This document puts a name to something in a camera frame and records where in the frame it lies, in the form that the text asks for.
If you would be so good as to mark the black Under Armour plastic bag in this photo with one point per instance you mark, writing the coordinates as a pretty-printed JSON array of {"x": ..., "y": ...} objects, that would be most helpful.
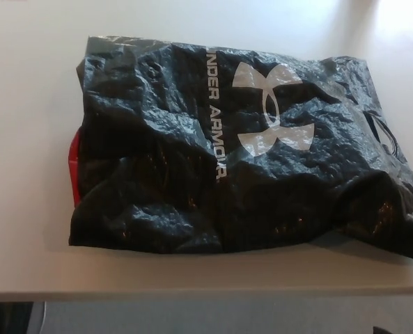
[{"x": 178, "y": 139}]

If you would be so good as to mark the dark object under desk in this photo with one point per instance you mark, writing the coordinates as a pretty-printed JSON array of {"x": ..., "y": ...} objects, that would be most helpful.
[{"x": 4, "y": 320}]

